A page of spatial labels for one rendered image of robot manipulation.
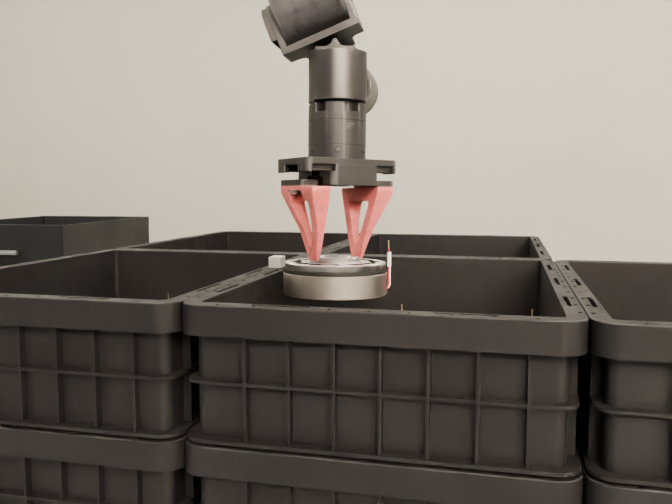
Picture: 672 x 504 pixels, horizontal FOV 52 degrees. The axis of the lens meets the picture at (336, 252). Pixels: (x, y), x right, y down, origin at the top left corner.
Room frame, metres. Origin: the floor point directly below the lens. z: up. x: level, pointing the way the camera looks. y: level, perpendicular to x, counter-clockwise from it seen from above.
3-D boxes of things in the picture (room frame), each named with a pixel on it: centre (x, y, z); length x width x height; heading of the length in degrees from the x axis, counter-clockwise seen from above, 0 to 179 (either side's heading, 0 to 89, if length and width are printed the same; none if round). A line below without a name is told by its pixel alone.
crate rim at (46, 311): (0.75, 0.22, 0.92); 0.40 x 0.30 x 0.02; 166
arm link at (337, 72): (0.70, 0.00, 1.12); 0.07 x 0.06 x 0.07; 170
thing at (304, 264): (0.69, 0.00, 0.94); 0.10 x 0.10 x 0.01
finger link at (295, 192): (0.68, 0.01, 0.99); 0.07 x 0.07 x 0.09; 31
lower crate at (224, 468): (0.68, -0.07, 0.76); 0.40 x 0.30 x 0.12; 166
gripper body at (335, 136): (0.69, 0.00, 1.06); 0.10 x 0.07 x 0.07; 121
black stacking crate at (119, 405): (0.75, 0.22, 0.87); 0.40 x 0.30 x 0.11; 166
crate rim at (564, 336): (0.68, -0.07, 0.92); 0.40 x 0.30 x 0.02; 166
